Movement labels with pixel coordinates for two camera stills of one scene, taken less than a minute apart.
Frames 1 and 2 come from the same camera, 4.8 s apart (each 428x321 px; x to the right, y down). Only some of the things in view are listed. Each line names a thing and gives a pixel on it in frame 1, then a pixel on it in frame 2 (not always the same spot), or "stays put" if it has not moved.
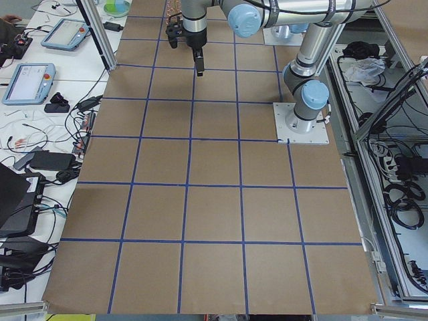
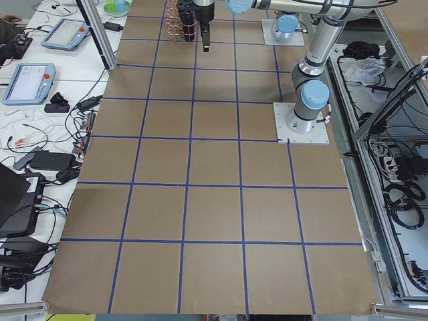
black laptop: (20, 198) stays put
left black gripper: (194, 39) -> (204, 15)
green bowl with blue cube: (116, 8) stays put
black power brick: (51, 160) stays put
